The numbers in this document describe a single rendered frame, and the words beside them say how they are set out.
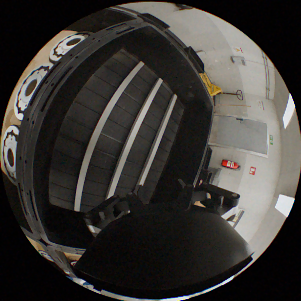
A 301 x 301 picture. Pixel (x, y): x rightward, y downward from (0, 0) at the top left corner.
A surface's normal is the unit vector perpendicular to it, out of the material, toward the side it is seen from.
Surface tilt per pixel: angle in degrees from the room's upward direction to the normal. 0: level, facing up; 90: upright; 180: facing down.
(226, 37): 90
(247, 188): 90
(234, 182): 90
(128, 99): 0
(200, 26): 90
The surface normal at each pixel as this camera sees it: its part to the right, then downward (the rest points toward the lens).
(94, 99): 0.65, 0.18
